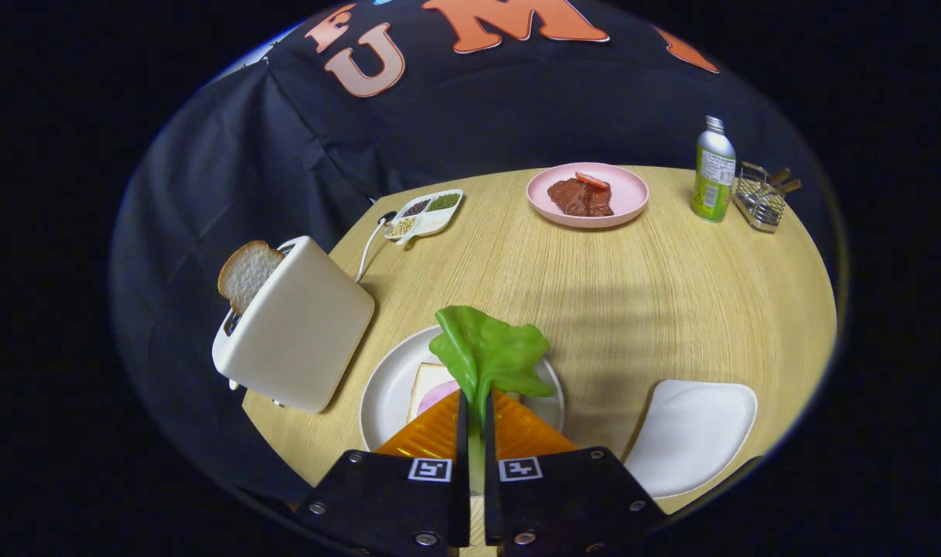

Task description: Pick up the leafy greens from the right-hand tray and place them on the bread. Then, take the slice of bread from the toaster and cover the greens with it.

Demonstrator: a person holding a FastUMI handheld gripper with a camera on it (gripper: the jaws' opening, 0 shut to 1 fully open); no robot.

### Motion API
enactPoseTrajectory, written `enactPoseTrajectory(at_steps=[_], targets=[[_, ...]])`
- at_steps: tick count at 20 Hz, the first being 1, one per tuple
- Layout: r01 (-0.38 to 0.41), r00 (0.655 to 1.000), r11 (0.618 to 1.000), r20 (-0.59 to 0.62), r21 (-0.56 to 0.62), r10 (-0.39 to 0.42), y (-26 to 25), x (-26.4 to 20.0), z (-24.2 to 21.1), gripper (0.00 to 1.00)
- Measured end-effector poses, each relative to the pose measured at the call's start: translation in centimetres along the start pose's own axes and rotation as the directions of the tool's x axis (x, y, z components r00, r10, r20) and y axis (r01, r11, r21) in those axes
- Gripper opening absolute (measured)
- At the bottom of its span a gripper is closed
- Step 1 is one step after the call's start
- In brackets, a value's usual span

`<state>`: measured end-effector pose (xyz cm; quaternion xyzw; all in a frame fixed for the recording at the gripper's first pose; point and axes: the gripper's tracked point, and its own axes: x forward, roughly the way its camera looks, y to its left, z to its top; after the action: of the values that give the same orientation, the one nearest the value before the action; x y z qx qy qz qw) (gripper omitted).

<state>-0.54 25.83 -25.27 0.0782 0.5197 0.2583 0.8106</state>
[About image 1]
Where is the white bread slice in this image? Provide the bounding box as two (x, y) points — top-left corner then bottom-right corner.
(407, 362), (521, 425)

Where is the green lettuce leaf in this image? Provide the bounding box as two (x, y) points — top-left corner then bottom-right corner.
(435, 306), (554, 496)

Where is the cream white toaster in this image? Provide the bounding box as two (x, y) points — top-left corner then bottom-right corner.
(211, 236), (376, 414)

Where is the brown meat slice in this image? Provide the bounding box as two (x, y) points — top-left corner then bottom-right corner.
(547, 178), (615, 217)

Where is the metal wire basket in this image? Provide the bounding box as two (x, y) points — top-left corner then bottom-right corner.
(733, 162), (802, 234)

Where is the white square plate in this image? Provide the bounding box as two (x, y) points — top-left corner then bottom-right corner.
(623, 379), (759, 500)

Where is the pink ham slice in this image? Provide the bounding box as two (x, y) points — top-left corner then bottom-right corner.
(418, 380), (461, 415)

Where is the white round plate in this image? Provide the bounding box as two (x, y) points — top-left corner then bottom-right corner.
(360, 325), (565, 453)

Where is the white divided seasoning tray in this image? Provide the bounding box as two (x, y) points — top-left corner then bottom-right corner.
(384, 190), (465, 247)

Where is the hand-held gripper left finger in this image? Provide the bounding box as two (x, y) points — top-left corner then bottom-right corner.
(296, 389), (471, 557)

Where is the black backdrop cloth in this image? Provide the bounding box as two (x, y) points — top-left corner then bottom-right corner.
(108, 0), (842, 504)

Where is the green label metal bottle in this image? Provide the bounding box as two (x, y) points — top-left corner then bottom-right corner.
(691, 116), (737, 224)

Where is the pink round plate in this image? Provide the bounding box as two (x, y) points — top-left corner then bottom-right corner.
(526, 162), (649, 229)

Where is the white toaster cable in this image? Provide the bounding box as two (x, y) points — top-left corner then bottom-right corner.
(356, 211), (397, 283)

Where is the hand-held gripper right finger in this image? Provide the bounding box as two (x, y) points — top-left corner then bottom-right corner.
(483, 389), (668, 557)

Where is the toasted bread slice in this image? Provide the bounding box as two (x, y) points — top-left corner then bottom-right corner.
(217, 240), (286, 316)

